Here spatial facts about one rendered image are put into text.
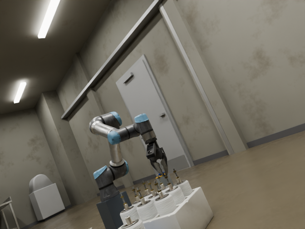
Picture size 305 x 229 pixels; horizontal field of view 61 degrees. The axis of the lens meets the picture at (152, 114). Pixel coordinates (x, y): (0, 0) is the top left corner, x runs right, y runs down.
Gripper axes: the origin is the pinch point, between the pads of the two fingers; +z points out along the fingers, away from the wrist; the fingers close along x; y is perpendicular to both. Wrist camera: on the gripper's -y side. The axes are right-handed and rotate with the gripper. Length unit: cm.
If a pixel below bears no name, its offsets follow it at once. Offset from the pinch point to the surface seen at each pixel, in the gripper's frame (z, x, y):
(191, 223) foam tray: 25.8, -4.7, -10.2
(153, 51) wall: -175, 0, 299
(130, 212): 10.9, 23.3, -7.5
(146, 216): 14.9, 14.4, -11.9
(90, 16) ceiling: -316, 90, 338
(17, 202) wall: -43, 555, 522
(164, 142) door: -22, 55, 337
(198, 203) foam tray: 22.1, -9.6, 5.5
